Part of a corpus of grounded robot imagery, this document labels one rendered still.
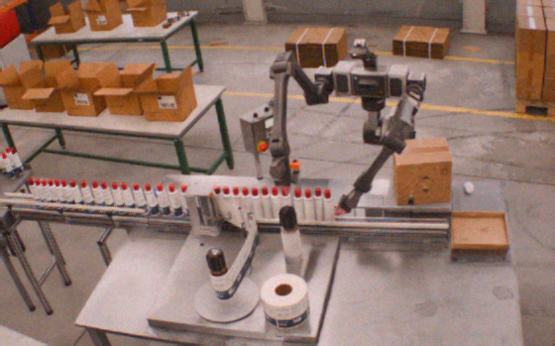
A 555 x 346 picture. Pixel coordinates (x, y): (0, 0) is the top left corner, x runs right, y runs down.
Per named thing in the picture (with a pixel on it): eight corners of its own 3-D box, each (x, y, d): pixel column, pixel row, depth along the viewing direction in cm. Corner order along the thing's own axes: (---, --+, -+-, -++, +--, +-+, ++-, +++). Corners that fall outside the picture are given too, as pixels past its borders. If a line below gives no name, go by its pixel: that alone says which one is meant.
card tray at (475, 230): (451, 249, 281) (451, 243, 279) (451, 216, 302) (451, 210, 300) (508, 250, 273) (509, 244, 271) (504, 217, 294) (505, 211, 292)
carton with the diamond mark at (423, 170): (396, 206, 313) (395, 165, 299) (392, 180, 333) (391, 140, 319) (450, 202, 309) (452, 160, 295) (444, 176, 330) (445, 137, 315)
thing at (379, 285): (75, 325, 270) (73, 323, 269) (166, 176, 376) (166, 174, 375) (523, 366, 216) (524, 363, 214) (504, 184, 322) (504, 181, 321)
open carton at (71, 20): (50, 38, 703) (43, 11, 684) (72, 23, 743) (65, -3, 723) (69, 36, 691) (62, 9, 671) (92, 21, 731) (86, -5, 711)
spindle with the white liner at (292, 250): (282, 263, 284) (275, 214, 268) (286, 250, 291) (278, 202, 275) (300, 264, 282) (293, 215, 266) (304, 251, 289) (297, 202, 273)
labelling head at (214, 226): (193, 234, 311) (182, 195, 297) (201, 219, 321) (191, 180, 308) (218, 235, 307) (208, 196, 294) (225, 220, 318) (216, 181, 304)
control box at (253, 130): (244, 150, 298) (238, 117, 288) (270, 136, 307) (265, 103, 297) (257, 157, 291) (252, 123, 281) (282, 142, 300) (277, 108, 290)
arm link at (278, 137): (294, 63, 273) (275, 67, 278) (289, 59, 268) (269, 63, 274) (291, 155, 264) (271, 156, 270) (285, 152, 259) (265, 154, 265)
